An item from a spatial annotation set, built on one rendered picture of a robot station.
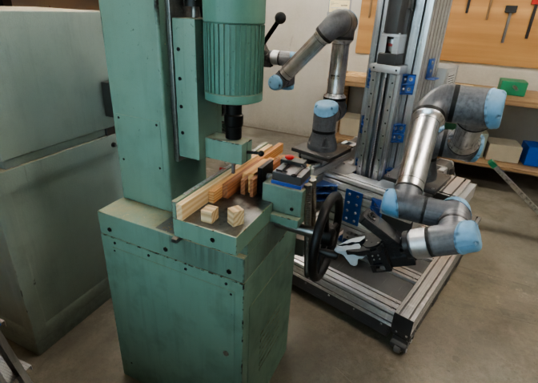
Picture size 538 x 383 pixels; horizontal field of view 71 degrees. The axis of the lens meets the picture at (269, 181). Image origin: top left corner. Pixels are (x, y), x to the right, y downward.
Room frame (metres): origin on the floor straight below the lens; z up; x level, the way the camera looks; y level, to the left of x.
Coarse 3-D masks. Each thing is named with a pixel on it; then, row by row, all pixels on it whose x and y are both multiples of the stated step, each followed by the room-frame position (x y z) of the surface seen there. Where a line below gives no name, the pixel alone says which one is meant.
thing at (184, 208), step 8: (248, 160) 1.28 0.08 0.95; (240, 168) 1.22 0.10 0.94; (224, 176) 1.13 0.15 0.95; (208, 184) 1.06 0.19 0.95; (216, 184) 1.08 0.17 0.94; (200, 192) 1.00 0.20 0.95; (184, 200) 0.95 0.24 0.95; (192, 200) 0.97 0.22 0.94; (200, 200) 1.00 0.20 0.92; (208, 200) 1.04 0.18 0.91; (176, 208) 0.93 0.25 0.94; (184, 208) 0.93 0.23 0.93; (192, 208) 0.96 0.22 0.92; (184, 216) 0.93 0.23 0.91
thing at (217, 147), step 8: (208, 136) 1.17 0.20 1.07; (216, 136) 1.17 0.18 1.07; (224, 136) 1.18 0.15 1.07; (208, 144) 1.16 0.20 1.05; (216, 144) 1.14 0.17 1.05; (224, 144) 1.13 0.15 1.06; (232, 144) 1.12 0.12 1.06; (240, 144) 1.11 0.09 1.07; (248, 144) 1.15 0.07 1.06; (208, 152) 1.16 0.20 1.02; (216, 152) 1.14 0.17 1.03; (224, 152) 1.13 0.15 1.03; (232, 152) 1.12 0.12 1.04; (240, 152) 1.11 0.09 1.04; (224, 160) 1.13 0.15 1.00; (232, 160) 1.12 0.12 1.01; (240, 160) 1.11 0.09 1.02
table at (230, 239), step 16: (224, 208) 1.00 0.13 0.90; (256, 208) 1.01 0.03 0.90; (176, 224) 0.93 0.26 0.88; (192, 224) 0.91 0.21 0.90; (208, 224) 0.91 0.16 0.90; (224, 224) 0.91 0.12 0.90; (240, 224) 0.91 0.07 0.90; (256, 224) 0.96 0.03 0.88; (288, 224) 1.01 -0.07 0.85; (192, 240) 0.91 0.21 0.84; (208, 240) 0.88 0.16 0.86; (224, 240) 0.86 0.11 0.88; (240, 240) 0.87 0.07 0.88
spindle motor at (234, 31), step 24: (216, 0) 1.08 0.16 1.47; (240, 0) 1.07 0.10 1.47; (264, 0) 1.13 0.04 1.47; (216, 24) 1.09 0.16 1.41; (240, 24) 1.08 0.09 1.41; (216, 48) 1.09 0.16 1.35; (240, 48) 1.07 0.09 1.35; (216, 72) 1.09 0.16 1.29; (240, 72) 1.07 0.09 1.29; (216, 96) 1.08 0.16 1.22; (240, 96) 1.08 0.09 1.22
